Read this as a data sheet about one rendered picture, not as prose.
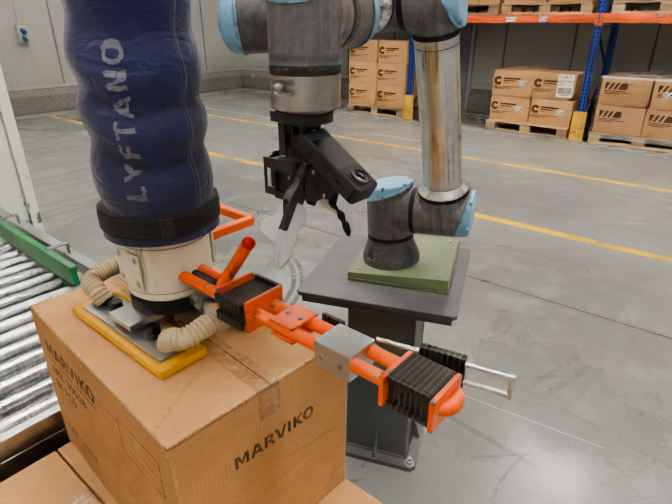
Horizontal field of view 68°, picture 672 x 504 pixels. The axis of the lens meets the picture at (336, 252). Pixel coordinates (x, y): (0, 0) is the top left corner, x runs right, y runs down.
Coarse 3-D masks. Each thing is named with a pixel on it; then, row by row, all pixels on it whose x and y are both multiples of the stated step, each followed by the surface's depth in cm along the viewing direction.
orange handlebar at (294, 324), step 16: (224, 208) 127; (224, 224) 117; (240, 224) 119; (208, 272) 96; (208, 288) 90; (272, 304) 86; (288, 304) 85; (256, 320) 83; (272, 320) 80; (288, 320) 79; (304, 320) 79; (320, 320) 80; (288, 336) 78; (304, 336) 76; (368, 352) 73; (384, 352) 72; (352, 368) 71; (368, 368) 69; (448, 400) 63; (464, 400) 64; (448, 416) 63
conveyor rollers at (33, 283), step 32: (0, 256) 228; (0, 288) 200; (32, 288) 200; (64, 288) 200; (0, 320) 183; (32, 320) 183; (0, 352) 161; (32, 352) 161; (0, 384) 147; (32, 384) 153; (0, 416) 139; (32, 416) 137
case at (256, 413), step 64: (64, 320) 106; (192, 320) 106; (64, 384) 111; (128, 384) 87; (192, 384) 87; (256, 384) 87; (320, 384) 98; (128, 448) 90; (192, 448) 78; (256, 448) 90; (320, 448) 105
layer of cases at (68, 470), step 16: (64, 448) 126; (32, 464) 121; (48, 464) 121; (64, 464) 121; (80, 464) 121; (16, 480) 117; (32, 480) 117; (48, 480) 117; (64, 480) 117; (80, 480) 117; (96, 480) 117; (0, 496) 113; (16, 496) 113; (32, 496) 113; (48, 496) 113; (64, 496) 113; (80, 496) 113; (96, 496) 115; (336, 496) 113; (352, 496) 113; (368, 496) 113
